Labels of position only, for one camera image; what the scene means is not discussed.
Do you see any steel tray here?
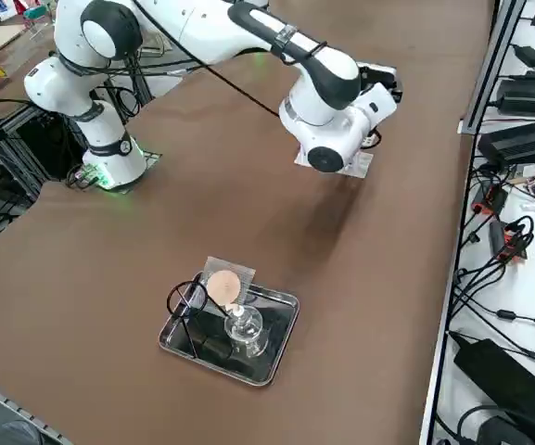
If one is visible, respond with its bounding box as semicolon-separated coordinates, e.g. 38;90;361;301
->
157;272;301;389

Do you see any large black power brick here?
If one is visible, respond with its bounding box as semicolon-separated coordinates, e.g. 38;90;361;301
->
452;337;535;445

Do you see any small black charger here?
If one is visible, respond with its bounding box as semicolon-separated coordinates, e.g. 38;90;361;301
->
511;44;535;67

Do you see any black red power device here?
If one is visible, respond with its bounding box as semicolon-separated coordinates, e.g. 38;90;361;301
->
488;220;535;264

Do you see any black wire tripod stand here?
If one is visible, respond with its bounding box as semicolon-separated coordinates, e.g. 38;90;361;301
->
163;277;249;362

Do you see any black orange power device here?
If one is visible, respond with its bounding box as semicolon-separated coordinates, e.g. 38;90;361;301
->
472;184;510;218

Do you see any glass alcohol lamp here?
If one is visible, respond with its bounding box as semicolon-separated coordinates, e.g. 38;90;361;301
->
222;303;272;359

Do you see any wire gauze ceramic centre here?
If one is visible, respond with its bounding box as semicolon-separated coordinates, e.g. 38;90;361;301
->
200;255;258;319

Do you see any ribbed black power adapter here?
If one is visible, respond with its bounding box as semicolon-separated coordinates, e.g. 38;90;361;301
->
477;116;535;164

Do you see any grey ribbed edge rail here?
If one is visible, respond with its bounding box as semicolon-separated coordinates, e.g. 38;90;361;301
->
0;375;74;445

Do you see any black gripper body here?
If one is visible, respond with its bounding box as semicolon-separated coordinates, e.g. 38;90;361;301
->
358;64;406;106

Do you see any brown cardboard sheet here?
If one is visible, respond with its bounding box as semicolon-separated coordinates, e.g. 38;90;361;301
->
0;21;26;53

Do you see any aluminium post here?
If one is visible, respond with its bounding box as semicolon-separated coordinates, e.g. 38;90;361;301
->
459;0;530;136

